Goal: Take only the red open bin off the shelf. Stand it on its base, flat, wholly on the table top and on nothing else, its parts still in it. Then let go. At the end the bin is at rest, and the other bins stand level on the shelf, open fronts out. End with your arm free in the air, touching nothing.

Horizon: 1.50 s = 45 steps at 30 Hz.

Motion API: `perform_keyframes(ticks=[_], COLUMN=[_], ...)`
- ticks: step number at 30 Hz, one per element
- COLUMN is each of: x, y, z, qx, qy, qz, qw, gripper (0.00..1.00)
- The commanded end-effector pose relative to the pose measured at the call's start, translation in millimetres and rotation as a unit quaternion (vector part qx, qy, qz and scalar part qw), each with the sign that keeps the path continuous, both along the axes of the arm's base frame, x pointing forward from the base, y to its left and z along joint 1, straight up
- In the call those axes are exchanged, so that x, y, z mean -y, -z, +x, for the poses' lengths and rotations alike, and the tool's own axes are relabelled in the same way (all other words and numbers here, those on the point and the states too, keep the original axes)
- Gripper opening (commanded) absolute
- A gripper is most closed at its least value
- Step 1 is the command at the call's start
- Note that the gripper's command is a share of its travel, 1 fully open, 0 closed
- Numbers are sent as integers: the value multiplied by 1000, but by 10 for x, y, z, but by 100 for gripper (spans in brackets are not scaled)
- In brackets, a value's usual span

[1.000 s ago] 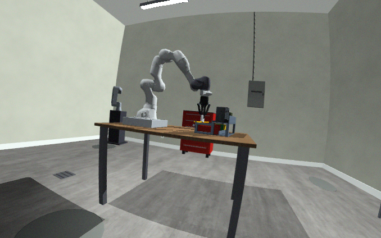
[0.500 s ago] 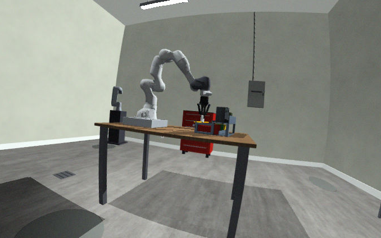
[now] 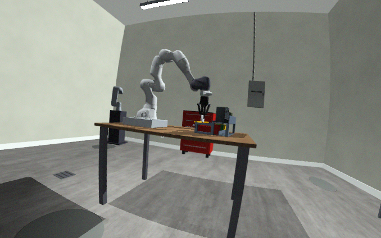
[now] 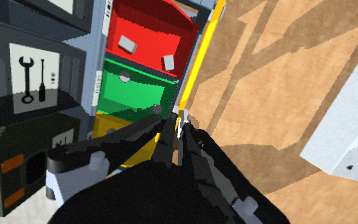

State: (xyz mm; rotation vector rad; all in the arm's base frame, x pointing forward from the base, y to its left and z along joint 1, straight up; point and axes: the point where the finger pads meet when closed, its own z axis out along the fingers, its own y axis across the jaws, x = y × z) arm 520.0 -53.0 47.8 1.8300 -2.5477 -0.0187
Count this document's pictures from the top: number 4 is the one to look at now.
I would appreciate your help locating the yellow bar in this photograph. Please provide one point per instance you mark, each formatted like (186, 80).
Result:
(200, 56)

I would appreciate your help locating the red bin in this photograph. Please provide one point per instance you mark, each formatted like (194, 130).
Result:
(158, 27)

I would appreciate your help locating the green open bin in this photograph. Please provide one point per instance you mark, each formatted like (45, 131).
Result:
(133, 100)

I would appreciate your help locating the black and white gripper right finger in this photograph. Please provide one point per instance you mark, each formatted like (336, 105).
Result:
(211, 168)

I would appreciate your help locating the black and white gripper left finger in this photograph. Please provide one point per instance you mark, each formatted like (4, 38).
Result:
(75, 166)

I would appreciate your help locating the grey shelf rack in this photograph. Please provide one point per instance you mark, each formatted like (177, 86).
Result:
(95, 46)

